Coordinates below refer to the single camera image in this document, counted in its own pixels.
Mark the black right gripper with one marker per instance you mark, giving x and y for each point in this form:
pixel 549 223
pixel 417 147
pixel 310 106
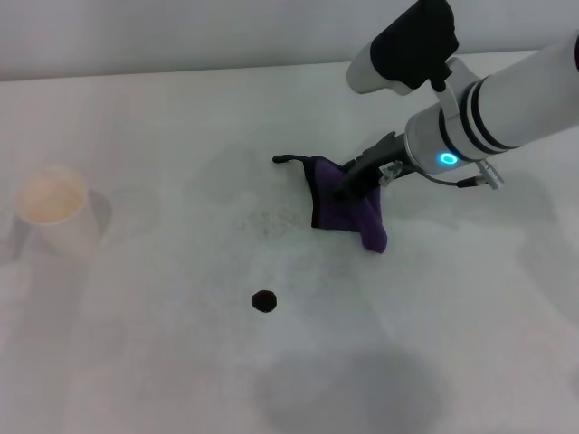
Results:
pixel 377 153

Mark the purple rag with black trim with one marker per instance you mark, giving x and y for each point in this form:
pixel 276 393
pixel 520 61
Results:
pixel 344 217

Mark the white paper cup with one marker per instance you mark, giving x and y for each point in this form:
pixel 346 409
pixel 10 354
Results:
pixel 50 203

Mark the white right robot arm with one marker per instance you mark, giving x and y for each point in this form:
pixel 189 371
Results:
pixel 506 104

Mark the black water stain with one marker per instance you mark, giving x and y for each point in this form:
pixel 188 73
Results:
pixel 264 300

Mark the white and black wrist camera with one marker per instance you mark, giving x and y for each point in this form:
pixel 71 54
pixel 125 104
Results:
pixel 402 50

